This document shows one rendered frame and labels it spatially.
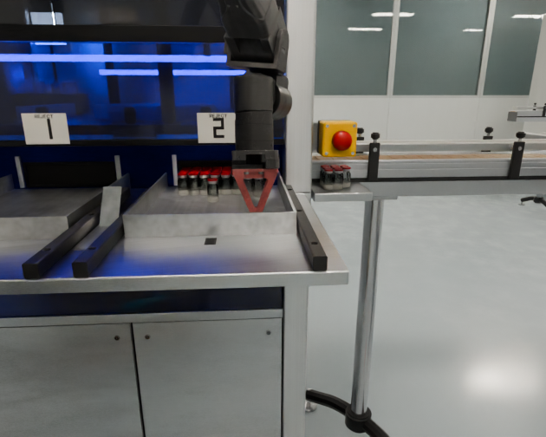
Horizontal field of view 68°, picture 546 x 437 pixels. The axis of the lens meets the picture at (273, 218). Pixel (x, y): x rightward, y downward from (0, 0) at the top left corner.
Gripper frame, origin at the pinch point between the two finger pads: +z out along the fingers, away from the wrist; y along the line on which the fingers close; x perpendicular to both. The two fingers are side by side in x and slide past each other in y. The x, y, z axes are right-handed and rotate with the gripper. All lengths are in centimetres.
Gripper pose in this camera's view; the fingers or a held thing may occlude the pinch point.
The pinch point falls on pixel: (256, 211)
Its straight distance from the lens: 62.6
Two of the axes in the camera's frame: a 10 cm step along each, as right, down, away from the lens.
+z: 0.1, 9.9, 1.5
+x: -10.0, 0.2, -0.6
